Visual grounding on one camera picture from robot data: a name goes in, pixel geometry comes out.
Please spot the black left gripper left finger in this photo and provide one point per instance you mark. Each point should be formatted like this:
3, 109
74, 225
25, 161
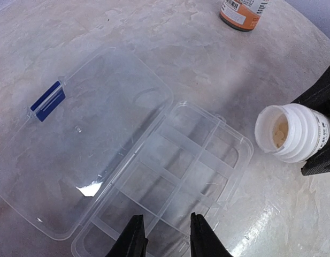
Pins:
132, 241

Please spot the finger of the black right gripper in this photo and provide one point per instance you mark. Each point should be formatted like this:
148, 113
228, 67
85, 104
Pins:
318, 163
317, 97

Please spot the orange pill bottle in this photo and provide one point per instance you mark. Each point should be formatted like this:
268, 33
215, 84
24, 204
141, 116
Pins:
242, 15

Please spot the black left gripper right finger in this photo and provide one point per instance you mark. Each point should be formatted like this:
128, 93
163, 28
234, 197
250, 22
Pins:
203, 240

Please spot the white pill bottle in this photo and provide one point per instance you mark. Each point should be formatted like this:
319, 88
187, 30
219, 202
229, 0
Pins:
292, 133

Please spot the clear plastic pill organizer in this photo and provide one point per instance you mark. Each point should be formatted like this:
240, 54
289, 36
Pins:
107, 142

